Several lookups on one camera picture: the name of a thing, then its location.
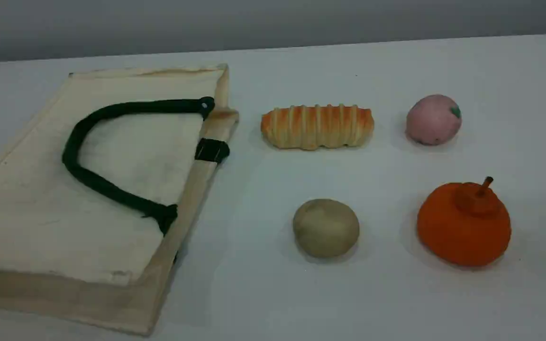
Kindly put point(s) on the pink peach bun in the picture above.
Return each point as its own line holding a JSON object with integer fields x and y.
{"x": 432, "y": 121}

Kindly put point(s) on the striped orange bread roll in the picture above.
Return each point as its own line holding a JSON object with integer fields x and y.
{"x": 317, "y": 127}

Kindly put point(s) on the beige round egg yolk pastry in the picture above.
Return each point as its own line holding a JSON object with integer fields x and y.
{"x": 325, "y": 228}

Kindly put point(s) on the orange tangerine toy with stem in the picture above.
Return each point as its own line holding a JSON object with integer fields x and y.
{"x": 462, "y": 232}

